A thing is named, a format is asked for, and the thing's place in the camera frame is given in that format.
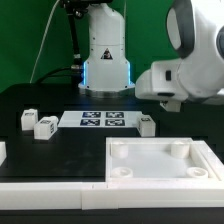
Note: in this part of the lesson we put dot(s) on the white square tabletop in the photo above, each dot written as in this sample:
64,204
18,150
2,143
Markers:
139,159

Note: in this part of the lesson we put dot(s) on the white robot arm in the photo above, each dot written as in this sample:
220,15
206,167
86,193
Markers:
196,32

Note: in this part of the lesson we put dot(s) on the white sheet with tags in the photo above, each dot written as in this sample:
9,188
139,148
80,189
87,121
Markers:
99,119

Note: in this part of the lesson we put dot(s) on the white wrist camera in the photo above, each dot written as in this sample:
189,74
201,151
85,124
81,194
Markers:
160,82

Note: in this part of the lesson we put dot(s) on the white left fence piece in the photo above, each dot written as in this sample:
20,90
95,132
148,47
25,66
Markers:
3,154

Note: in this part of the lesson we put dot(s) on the white front fence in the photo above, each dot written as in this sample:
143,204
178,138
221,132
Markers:
92,196

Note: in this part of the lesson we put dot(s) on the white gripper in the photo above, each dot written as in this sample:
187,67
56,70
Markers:
171,106

